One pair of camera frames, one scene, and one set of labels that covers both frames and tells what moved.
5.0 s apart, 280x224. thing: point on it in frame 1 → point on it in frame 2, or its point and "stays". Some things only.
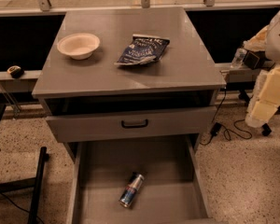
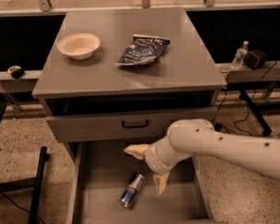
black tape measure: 15,71 stays
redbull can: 131,190 stays
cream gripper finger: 271,91 → 161,157
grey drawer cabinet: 126,75 stays
